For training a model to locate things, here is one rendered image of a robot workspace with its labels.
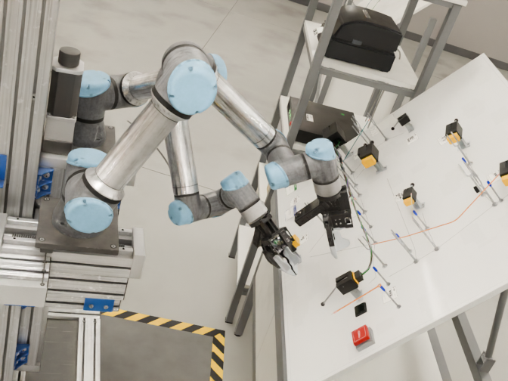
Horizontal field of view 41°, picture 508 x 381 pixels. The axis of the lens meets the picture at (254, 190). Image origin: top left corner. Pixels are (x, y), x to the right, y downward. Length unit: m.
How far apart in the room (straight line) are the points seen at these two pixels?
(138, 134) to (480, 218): 1.04
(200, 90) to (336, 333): 0.90
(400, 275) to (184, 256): 1.97
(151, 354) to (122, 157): 1.73
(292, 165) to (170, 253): 2.14
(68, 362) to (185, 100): 1.58
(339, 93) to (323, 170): 3.34
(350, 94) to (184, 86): 3.64
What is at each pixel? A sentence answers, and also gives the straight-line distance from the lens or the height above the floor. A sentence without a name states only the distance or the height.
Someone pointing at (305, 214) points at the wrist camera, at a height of 1.36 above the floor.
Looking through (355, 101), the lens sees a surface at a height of 0.54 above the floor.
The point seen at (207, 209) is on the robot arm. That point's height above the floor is 1.25.
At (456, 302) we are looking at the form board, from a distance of 1.91.
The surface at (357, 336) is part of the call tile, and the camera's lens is 1.97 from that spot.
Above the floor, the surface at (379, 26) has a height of 1.64.
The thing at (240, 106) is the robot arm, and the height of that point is 1.61.
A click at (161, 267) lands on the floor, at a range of 3.73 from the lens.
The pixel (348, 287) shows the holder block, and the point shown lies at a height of 1.14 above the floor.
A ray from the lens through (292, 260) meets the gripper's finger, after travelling 2.04.
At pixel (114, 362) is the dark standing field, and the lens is 3.19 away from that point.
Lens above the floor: 2.34
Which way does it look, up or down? 30 degrees down
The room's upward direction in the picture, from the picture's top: 18 degrees clockwise
